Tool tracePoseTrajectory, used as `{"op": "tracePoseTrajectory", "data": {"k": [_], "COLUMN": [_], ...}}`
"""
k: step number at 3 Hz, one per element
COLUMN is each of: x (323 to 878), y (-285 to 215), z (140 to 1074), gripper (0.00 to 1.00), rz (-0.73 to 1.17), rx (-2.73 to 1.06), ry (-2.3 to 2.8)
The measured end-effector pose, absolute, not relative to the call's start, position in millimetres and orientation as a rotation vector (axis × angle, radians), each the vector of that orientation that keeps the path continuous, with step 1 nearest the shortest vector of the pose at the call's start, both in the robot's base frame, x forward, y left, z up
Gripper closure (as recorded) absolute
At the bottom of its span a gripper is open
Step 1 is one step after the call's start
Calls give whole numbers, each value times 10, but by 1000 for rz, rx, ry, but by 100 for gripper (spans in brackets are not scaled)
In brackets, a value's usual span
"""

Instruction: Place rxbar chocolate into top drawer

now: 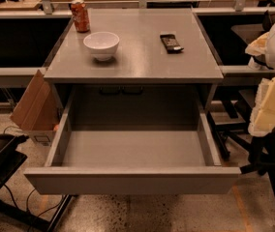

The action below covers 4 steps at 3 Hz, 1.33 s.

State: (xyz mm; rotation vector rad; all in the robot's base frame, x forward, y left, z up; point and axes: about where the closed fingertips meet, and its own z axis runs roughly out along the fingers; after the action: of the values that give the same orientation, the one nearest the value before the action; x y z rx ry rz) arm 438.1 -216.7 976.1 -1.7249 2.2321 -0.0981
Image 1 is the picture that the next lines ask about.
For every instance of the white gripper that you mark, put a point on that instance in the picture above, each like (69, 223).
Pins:
(263, 116)

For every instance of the dark rxbar chocolate bar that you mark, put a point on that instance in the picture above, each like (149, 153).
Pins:
(170, 43)

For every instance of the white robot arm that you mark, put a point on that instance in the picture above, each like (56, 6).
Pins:
(270, 48)

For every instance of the grey cabinet with top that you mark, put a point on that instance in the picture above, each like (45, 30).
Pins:
(141, 58)

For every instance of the open grey top drawer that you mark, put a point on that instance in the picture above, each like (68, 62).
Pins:
(154, 140)

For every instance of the white ceramic bowl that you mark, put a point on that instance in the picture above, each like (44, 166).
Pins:
(101, 45)

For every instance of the orange soda can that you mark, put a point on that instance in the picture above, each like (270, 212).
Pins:
(80, 16)

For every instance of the brown cardboard box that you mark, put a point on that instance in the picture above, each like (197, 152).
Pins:
(36, 113)

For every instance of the black cart at left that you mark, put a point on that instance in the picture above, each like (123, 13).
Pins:
(10, 161)

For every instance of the black drawer handle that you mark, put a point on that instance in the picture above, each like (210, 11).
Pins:
(120, 90)

